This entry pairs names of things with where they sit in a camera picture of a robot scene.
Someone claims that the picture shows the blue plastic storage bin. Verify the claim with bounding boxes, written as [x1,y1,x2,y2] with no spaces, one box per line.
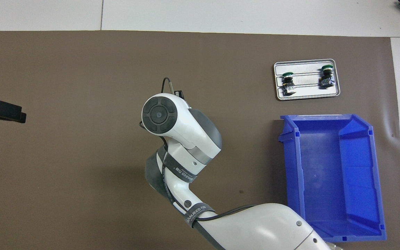
[278,114,387,242]

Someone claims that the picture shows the grey metal tray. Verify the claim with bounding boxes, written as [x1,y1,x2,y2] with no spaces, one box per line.
[274,59,341,101]

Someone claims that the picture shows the green capped push button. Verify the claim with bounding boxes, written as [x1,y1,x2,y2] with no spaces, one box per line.
[319,65,336,90]
[282,72,298,96]

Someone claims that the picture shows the brown table mat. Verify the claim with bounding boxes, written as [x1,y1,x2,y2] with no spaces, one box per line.
[0,31,400,250]

